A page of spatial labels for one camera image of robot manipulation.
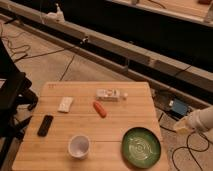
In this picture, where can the blue power box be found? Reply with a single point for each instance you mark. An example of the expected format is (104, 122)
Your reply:
(178, 108)

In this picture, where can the white paper cup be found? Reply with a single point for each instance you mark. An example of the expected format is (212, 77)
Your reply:
(78, 146)

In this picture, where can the green ceramic bowl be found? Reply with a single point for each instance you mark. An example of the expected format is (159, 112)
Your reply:
(141, 148)

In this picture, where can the white box with bottle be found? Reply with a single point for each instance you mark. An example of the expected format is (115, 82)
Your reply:
(110, 95)

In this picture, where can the white object on ledge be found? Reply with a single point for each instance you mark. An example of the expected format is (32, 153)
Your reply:
(58, 15)

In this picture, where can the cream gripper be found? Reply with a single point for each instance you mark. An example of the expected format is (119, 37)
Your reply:
(182, 126)

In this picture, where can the orange oblong object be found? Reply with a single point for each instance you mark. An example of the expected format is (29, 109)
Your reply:
(99, 109)

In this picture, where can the black remote control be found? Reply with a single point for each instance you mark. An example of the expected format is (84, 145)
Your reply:
(45, 125)

